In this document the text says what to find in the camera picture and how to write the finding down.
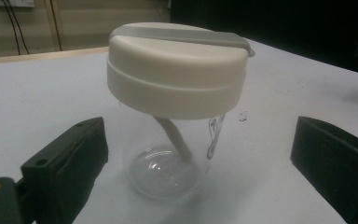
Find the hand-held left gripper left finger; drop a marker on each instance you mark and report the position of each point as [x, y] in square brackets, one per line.
[65, 161]

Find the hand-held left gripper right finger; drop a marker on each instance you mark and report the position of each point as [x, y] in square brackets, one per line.
[338, 168]

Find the cream cup lid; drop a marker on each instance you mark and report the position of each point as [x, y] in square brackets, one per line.
[174, 81]

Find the cream straw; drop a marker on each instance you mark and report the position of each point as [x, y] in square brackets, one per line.
[176, 137]

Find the white wall socket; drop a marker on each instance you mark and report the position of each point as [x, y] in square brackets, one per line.
[15, 3]

